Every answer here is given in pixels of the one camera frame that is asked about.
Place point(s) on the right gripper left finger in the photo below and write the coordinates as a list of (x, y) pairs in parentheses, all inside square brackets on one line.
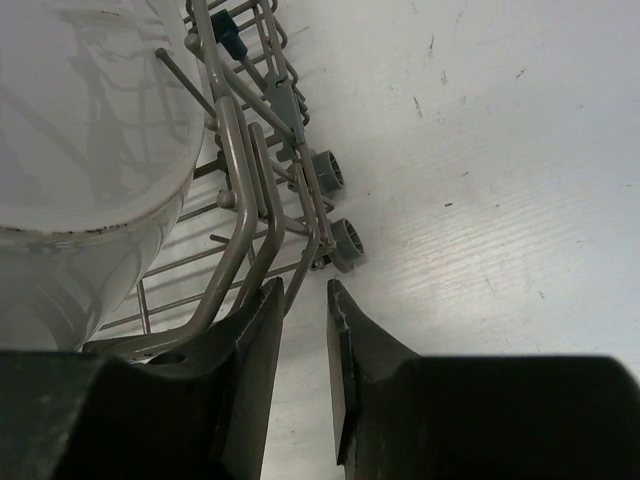
[(199, 411)]

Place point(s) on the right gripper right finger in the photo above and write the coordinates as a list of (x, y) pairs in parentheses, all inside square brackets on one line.
[(398, 414)]

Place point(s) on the white oval plate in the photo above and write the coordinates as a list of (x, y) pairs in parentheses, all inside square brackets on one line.
[(99, 142)]

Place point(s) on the grey wire dish rack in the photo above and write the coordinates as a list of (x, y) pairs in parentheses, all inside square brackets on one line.
[(276, 183)]

